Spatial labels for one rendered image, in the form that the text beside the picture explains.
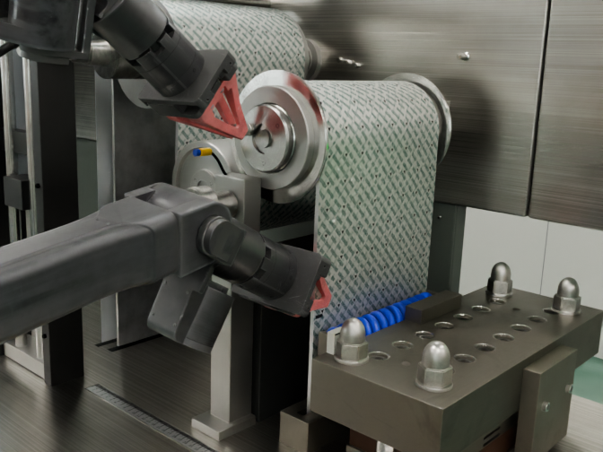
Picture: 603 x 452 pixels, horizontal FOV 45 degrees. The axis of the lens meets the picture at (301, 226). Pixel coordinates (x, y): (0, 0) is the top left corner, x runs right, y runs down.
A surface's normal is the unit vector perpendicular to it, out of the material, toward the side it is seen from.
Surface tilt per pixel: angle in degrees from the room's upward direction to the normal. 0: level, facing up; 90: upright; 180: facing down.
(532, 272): 90
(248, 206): 90
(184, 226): 98
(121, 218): 11
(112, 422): 0
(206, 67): 50
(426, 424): 90
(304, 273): 60
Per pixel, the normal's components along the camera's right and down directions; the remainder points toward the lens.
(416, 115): 0.71, -0.18
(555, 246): -0.67, 0.15
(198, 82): -0.53, -0.52
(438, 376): -0.21, 0.21
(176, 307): -0.46, -0.24
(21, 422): 0.04, -0.97
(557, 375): 0.74, 0.18
